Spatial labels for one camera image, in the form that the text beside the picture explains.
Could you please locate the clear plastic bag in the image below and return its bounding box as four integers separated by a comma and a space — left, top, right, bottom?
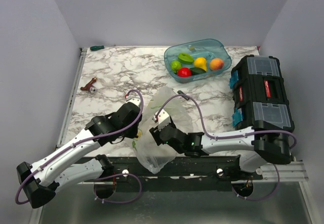
129, 87, 193, 174

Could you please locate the red fake fruit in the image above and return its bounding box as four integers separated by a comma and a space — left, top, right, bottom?
177, 67, 192, 78

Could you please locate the dark green fake avocado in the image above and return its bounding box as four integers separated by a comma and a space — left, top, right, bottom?
189, 67, 206, 76

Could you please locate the green fake fruit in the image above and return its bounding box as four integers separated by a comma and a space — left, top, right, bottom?
170, 60, 182, 73

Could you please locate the yellow fake fruit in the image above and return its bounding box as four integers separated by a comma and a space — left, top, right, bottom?
193, 57, 207, 72

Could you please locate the green fake starfruit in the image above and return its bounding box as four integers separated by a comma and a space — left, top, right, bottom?
178, 53, 194, 64

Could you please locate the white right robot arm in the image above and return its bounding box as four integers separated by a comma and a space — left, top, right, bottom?
149, 121, 292, 179

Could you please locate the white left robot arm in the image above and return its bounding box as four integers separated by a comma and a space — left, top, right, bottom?
15, 98, 143, 209

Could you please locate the orange fake peach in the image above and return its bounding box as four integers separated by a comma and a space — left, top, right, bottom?
210, 58, 224, 70

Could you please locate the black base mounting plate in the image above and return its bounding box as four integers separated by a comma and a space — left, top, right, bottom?
75, 154, 264, 193

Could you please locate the brown metal-tipped tool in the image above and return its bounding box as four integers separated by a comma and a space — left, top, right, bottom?
80, 77, 97, 94

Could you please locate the teal plastic tray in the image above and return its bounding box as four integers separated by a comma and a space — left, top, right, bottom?
164, 39, 232, 83

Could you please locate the black tool box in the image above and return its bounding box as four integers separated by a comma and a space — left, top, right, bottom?
229, 55, 295, 132

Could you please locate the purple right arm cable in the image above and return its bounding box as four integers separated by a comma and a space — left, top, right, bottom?
155, 94, 297, 201

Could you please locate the aluminium side rail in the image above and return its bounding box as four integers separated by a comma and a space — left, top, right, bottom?
55, 48, 88, 149

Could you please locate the green handled screwdriver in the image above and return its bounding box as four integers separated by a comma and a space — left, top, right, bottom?
90, 44, 116, 51

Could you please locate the aluminium front rail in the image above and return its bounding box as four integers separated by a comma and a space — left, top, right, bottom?
40, 162, 309, 184

